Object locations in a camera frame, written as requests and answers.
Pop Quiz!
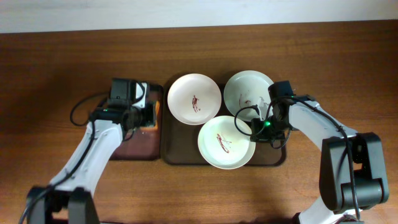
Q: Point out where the white plate front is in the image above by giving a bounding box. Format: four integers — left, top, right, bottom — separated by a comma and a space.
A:
198, 116, 256, 170

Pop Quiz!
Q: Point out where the orange green scrub sponge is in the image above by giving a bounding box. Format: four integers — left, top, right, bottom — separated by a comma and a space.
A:
154, 101, 160, 129

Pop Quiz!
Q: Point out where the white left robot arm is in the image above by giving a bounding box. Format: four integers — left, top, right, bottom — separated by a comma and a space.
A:
19, 101, 160, 223

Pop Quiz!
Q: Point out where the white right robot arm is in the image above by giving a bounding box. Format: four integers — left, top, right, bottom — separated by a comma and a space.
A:
251, 81, 389, 224

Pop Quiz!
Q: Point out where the small brown tray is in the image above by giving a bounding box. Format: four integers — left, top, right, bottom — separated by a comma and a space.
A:
110, 85, 164, 161

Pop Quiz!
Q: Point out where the large dark brown tray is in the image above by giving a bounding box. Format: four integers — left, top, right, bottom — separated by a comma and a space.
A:
160, 81, 287, 167

